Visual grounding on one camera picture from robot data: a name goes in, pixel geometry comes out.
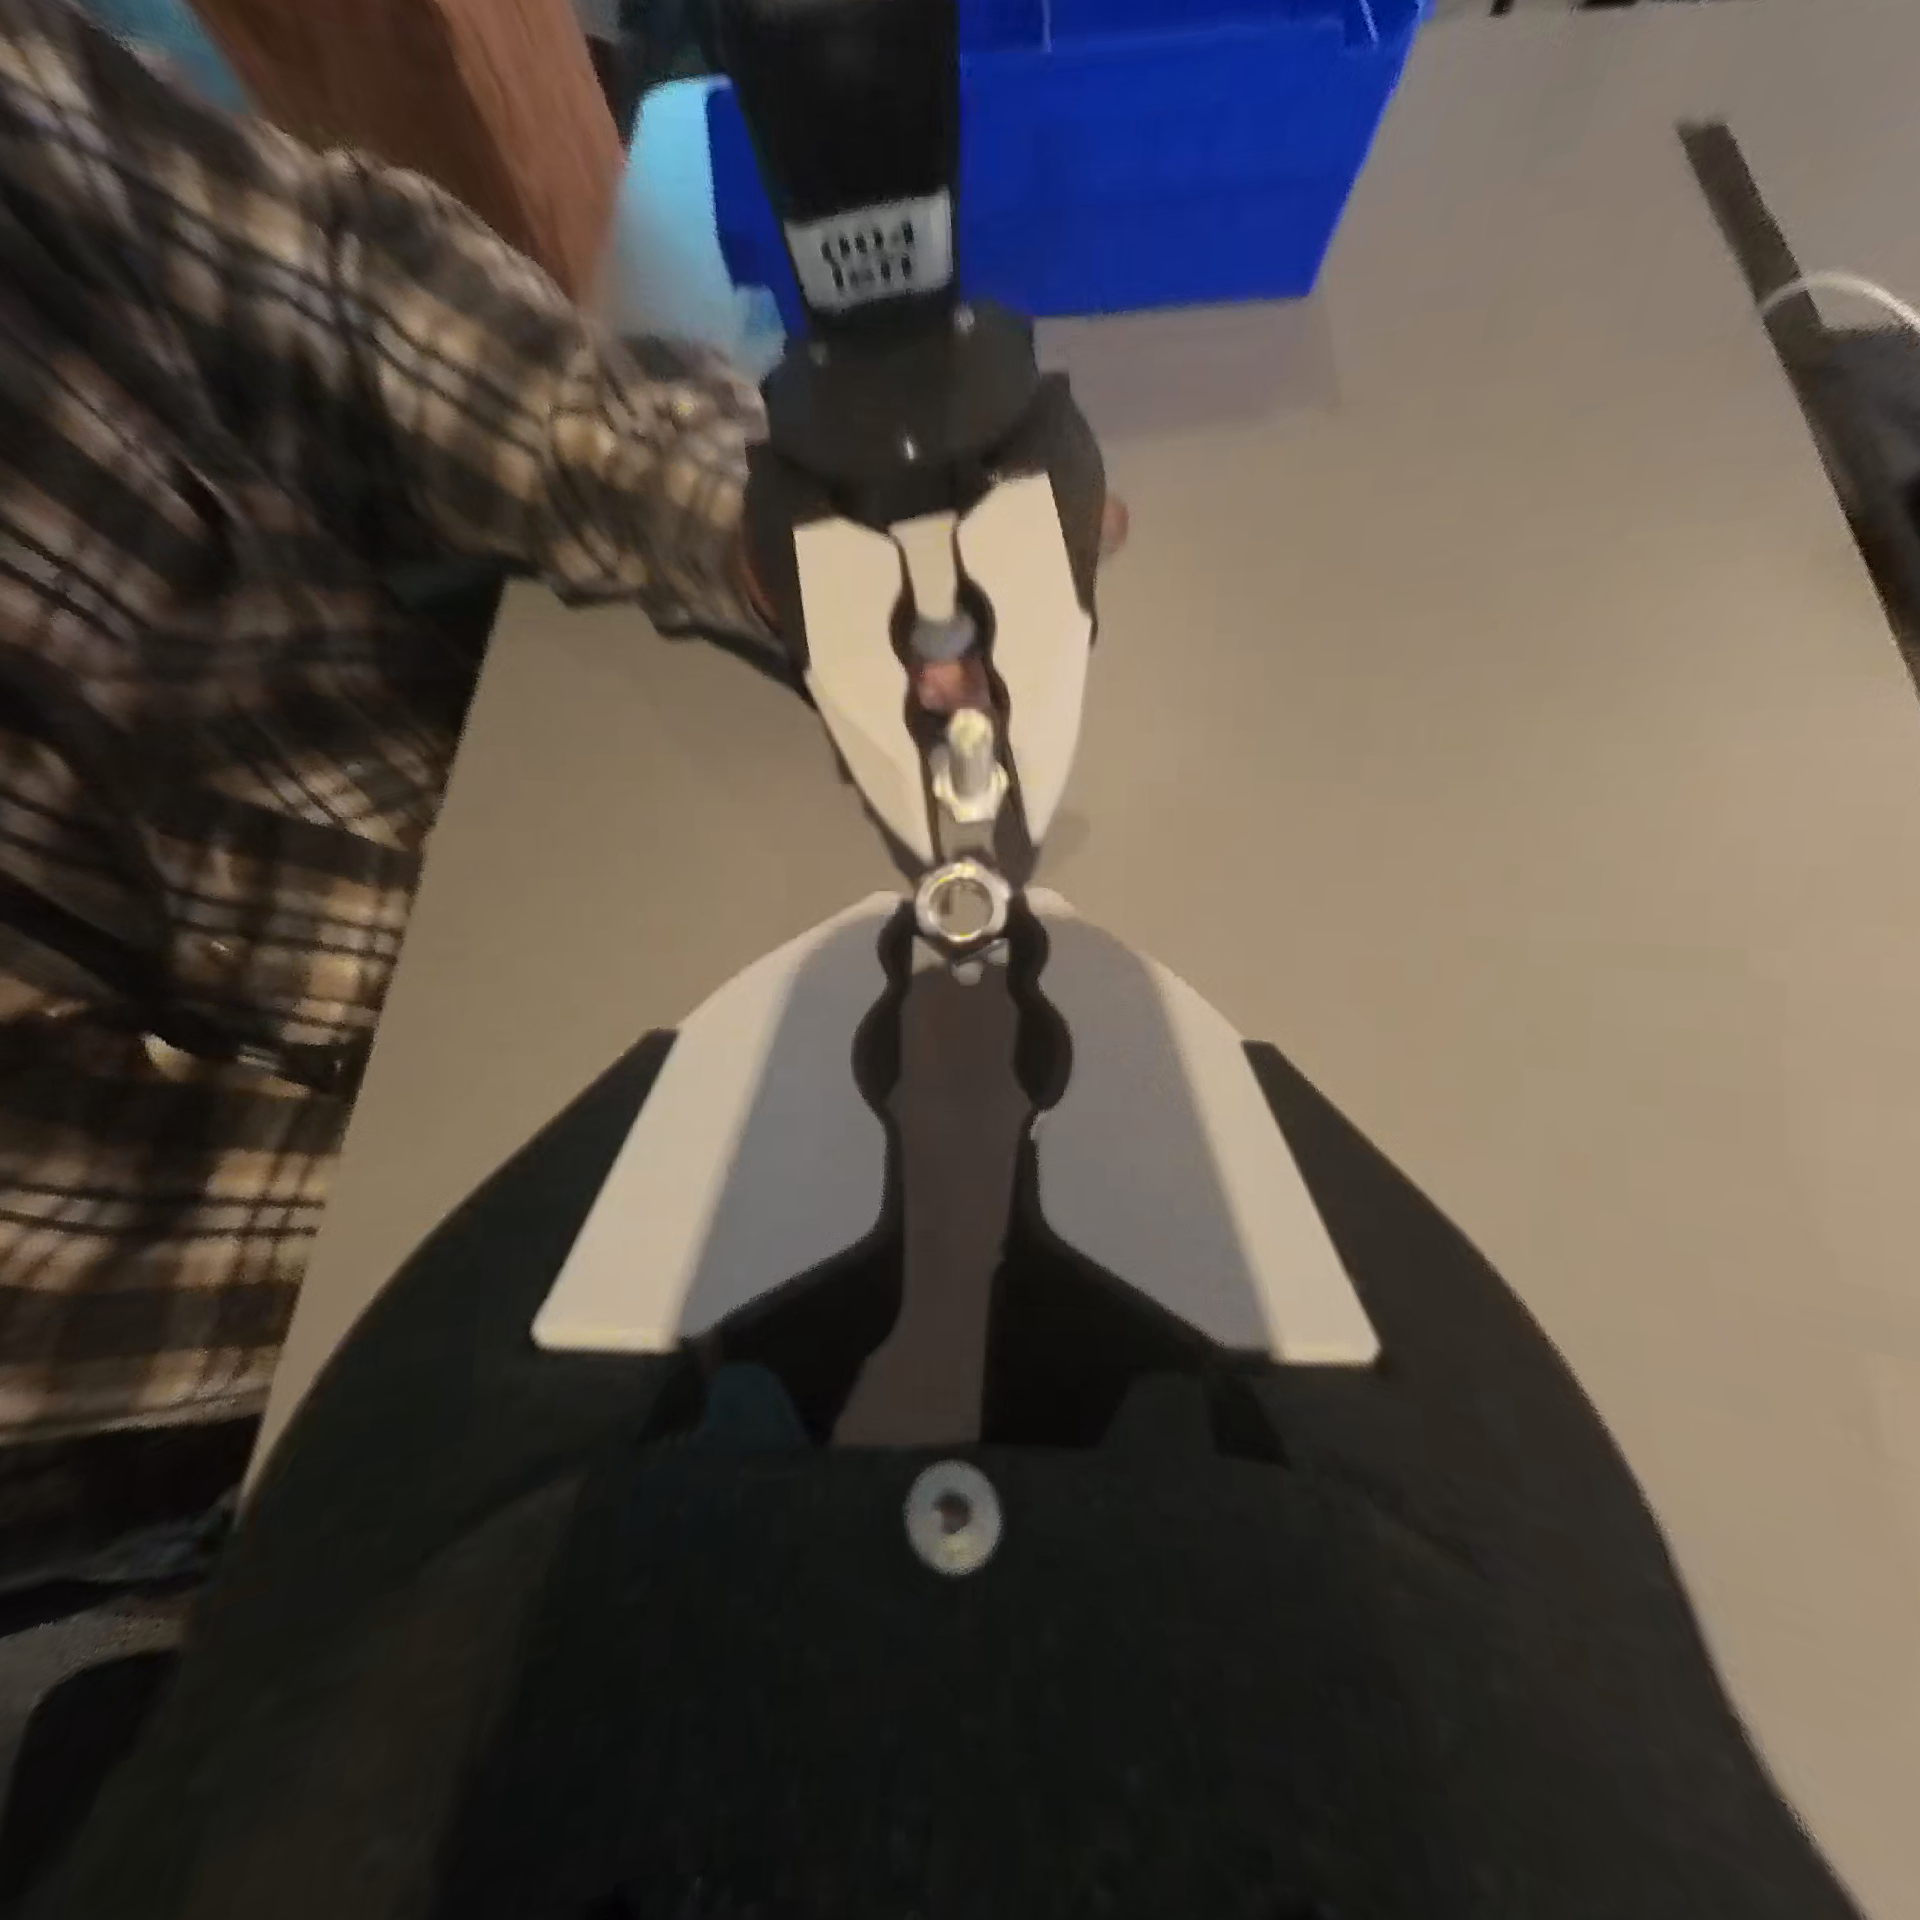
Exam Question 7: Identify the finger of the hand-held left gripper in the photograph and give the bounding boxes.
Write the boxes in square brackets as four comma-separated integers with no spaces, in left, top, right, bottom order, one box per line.
[950,470,1098,889]
[790,517,942,889]

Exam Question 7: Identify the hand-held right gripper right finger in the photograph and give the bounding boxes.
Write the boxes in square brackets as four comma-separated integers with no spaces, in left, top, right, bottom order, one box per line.
[991,888,1386,1443]

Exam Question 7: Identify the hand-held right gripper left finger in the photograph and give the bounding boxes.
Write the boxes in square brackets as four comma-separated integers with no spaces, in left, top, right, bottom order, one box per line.
[528,888,924,1443]

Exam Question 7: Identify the silver hex bolt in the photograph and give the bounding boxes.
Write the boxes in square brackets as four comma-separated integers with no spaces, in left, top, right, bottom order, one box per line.
[928,701,1003,836]

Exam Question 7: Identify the silver hex nut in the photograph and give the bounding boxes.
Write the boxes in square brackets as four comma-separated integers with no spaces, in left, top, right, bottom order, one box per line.
[912,860,1016,963]

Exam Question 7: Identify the person's left forearm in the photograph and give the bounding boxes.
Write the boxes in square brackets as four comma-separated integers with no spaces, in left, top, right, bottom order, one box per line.
[0,0,790,677]

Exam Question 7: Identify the large blue plastic bin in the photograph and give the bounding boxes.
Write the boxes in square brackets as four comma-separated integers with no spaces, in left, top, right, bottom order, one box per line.
[704,0,1420,317]

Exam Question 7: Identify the person's torso in plaid shirt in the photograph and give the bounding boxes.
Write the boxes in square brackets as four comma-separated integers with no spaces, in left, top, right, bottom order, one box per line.
[0,570,506,1449]

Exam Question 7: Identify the person's legs in dark pants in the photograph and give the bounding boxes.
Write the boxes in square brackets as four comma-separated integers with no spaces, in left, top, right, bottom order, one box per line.
[0,1424,257,1920]

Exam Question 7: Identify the black tape strip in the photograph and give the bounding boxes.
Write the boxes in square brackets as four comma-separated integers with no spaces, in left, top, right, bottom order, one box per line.
[1679,118,1920,677]

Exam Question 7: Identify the dark grey charger block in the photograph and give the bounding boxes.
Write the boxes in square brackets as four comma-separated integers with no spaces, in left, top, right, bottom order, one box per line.
[1838,323,1920,601]

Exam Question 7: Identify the wooden post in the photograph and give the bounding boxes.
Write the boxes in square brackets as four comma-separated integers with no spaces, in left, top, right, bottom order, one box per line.
[194,0,624,302]

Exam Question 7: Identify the white cable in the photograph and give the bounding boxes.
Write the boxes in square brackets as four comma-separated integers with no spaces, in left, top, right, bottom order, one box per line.
[1755,270,1920,339]

